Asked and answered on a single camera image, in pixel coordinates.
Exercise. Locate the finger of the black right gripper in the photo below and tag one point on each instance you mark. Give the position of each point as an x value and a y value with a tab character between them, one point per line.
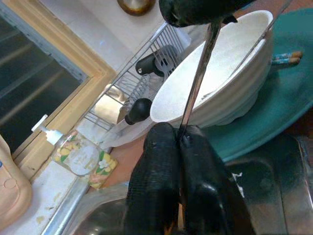
195	11

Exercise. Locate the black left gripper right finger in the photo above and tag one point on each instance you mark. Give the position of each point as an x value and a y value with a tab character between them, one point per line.
207	191

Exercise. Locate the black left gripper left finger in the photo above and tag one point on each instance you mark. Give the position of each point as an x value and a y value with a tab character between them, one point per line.
154	176

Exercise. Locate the white ribbed bowl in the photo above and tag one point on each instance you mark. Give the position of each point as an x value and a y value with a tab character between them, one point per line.
227	61

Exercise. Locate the stainless steel sink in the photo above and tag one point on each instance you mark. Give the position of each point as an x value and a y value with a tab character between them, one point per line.
274	191

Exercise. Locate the thin metal rod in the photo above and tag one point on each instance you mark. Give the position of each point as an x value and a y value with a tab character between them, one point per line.
254	45

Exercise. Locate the floral soap pump bottle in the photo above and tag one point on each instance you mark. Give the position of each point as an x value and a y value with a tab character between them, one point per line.
75	154

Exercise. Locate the teal plate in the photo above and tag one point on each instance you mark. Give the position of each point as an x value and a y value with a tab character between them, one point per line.
288	98

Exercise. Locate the beige plastic jug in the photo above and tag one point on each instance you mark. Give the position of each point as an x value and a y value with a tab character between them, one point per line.
12	186

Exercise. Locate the round brown wall object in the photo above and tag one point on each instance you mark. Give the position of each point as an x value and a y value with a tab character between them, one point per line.
135	6

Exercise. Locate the wooden window frame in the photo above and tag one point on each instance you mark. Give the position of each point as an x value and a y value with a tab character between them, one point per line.
61	46

